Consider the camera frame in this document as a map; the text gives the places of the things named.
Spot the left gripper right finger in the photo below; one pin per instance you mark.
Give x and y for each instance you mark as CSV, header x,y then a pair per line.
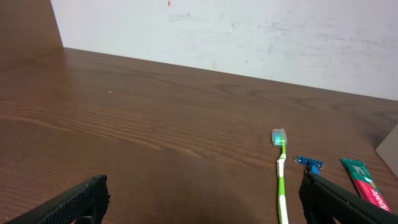
x,y
325,202

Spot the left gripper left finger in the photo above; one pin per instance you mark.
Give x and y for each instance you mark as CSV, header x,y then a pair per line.
x,y
86,202

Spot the green red toothpaste tube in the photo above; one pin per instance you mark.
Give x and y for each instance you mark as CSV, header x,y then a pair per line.
x,y
364,183

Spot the blue disposable razor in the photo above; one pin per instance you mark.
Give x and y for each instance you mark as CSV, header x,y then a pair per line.
x,y
313,165

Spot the white box pink interior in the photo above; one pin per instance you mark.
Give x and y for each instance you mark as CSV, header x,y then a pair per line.
x,y
387,150

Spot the green white toothbrush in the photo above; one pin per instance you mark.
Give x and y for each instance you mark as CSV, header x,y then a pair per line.
x,y
279,139

